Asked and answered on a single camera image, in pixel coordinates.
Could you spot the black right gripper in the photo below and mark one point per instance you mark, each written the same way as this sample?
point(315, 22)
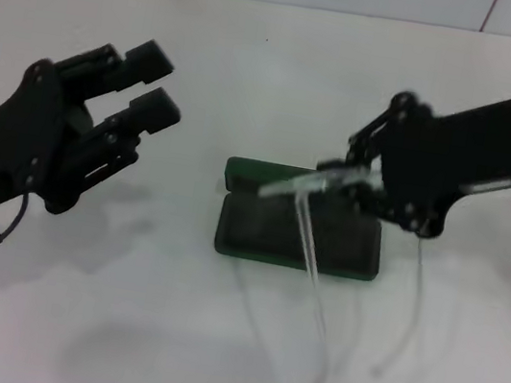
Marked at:
point(461, 151)

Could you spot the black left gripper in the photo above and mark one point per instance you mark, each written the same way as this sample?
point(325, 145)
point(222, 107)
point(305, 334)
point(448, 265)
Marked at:
point(9, 148)

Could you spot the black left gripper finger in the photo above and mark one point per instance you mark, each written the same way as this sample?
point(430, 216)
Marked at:
point(149, 63)

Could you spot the clear white glasses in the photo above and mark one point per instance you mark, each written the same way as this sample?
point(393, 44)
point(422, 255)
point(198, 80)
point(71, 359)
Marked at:
point(285, 187)

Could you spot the green glasses case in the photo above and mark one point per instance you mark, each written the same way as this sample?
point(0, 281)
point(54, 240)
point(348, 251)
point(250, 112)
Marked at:
point(253, 235)

